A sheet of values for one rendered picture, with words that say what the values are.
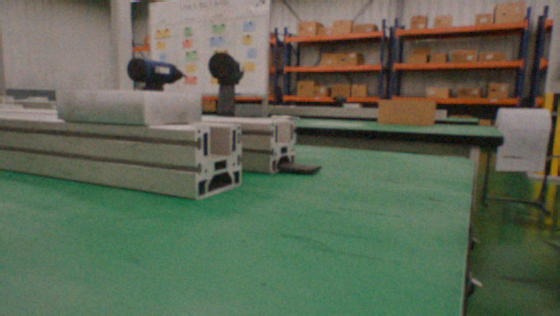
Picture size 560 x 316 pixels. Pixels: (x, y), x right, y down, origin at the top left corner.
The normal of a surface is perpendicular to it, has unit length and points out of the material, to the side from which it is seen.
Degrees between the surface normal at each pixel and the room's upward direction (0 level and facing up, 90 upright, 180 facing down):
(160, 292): 0
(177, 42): 90
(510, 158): 93
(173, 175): 90
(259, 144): 90
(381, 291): 0
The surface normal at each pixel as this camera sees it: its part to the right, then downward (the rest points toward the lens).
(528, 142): -0.40, 0.34
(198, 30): -0.46, 0.11
